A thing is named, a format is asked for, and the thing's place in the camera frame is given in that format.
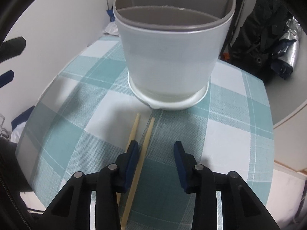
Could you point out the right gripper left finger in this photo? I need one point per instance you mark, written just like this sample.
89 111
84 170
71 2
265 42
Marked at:
70 209

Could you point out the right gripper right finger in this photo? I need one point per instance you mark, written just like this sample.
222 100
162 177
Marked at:
241 208

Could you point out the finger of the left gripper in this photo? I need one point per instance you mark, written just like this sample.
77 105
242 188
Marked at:
6 78
12 48

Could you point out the teal plaid table cloth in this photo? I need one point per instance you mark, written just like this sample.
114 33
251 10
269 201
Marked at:
83 121

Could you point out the silver folded umbrella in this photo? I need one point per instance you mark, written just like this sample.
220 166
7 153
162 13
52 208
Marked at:
284 56

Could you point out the black hanging coat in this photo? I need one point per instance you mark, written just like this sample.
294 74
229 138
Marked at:
257 38

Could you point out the white utensil holder cup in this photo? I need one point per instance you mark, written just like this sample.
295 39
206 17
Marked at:
171 47

